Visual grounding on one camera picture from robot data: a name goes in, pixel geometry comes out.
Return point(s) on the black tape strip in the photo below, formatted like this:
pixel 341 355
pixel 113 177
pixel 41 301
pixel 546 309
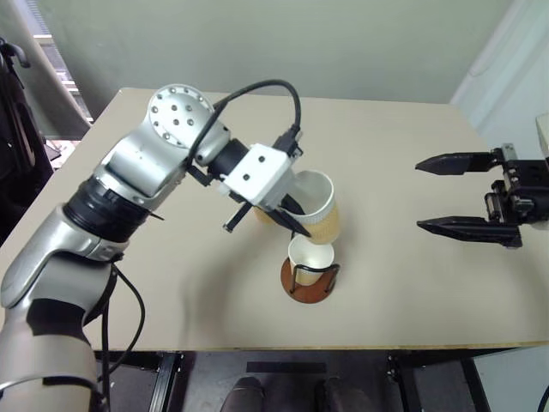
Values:
pixel 285 367

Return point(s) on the black metal table frame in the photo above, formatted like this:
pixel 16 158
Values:
pixel 169 377

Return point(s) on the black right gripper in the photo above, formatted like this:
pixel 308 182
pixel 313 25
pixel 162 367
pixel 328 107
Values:
pixel 527 171

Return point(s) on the dark rounded shape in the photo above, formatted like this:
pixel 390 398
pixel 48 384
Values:
pixel 242 397

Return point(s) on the paper cup with brown sleeve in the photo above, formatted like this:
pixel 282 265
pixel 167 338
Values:
pixel 326 219
pixel 311 257

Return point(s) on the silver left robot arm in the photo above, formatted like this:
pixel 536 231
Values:
pixel 141 159

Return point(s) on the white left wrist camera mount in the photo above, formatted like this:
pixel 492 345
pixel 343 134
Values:
pixel 257 173

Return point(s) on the black chair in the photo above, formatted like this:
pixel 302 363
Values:
pixel 17 141

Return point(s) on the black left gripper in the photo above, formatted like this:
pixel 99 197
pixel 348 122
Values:
pixel 237 218

